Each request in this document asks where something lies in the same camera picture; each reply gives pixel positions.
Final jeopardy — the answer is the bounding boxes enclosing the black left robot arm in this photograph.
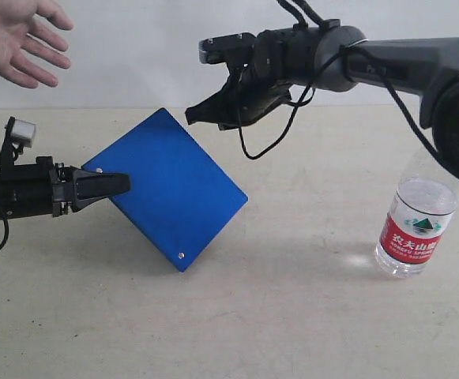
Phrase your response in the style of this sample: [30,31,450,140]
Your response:
[0,156,131,219]

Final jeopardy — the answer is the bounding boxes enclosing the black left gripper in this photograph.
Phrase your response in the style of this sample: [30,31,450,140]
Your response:
[36,156,130,217]

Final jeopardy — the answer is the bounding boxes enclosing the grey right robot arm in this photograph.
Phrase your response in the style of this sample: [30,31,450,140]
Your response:
[185,20,459,179]

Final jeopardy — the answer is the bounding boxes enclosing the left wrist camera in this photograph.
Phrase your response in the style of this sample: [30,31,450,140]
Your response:
[0,116,36,174]

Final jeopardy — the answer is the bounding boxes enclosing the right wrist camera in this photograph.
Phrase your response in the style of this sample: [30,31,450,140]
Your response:
[198,32,255,66]

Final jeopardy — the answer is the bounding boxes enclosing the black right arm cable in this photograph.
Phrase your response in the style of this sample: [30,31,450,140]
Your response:
[236,0,439,160]

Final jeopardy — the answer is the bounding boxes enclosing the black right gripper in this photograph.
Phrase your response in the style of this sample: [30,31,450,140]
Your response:
[185,29,292,130]

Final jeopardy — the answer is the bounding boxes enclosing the blue ring binder notebook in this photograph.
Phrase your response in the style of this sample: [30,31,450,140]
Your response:
[83,108,248,272]

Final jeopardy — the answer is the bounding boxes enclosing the plastic water bottle red label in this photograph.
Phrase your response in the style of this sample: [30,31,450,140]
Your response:
[374,148,459,278]

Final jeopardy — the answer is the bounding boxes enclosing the person's open hand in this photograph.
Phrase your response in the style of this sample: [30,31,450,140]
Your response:
[0,1,74,89]

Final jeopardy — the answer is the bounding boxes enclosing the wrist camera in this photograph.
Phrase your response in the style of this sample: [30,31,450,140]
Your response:
[198,32,255,66]
[0,116,36,174]

